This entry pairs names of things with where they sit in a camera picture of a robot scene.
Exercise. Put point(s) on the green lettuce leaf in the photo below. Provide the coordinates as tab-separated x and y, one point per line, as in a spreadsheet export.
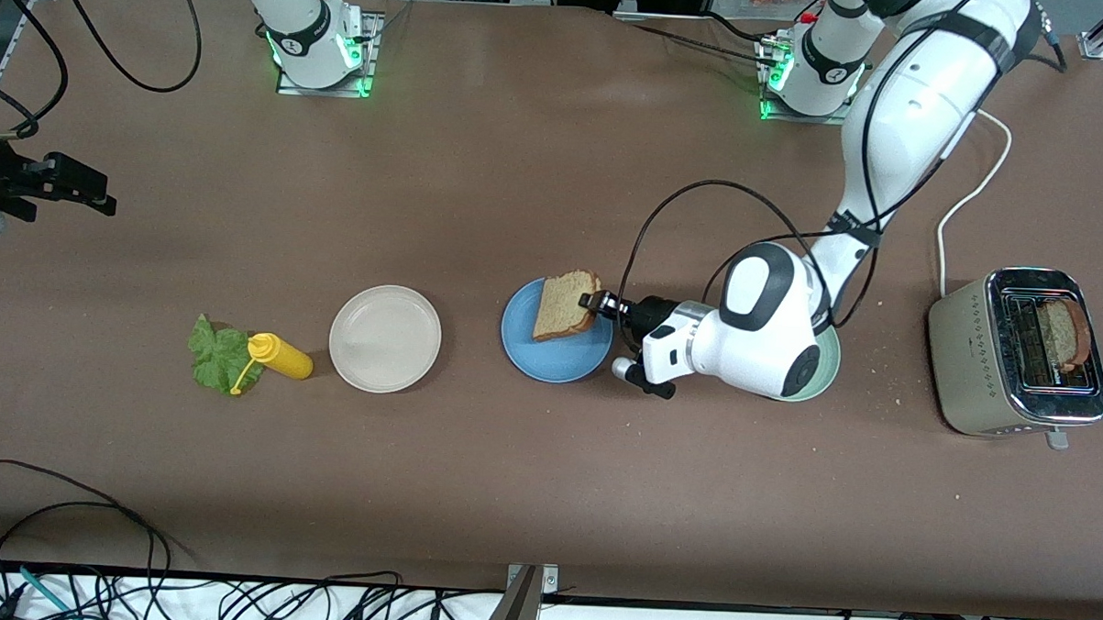
215	358

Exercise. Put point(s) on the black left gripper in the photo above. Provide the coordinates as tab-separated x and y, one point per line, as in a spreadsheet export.
650	314

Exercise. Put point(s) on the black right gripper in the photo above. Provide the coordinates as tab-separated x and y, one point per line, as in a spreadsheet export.
4	183

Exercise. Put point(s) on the pale green round plate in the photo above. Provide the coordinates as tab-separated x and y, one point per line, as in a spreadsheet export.
834	357

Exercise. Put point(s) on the grey metal bracket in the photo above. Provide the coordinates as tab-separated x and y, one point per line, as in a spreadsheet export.
525	603

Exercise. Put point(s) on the yellow mustard squeeze bottle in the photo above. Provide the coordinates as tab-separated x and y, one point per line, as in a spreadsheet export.
284	358

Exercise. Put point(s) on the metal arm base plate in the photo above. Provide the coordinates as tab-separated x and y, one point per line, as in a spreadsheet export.
797	118
374	65

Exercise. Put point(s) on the brown bread slice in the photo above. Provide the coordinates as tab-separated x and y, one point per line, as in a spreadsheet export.
1064	332
561	306

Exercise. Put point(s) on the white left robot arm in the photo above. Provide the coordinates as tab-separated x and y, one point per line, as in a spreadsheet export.
916	102

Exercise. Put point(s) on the beige round plate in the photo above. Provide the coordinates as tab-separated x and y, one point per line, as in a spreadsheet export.
385	341

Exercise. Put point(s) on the beige chrome toaster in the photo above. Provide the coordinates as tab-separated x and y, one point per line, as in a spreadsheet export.
967	361

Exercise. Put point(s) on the blue round plate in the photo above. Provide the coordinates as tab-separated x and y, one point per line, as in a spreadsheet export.
550	360

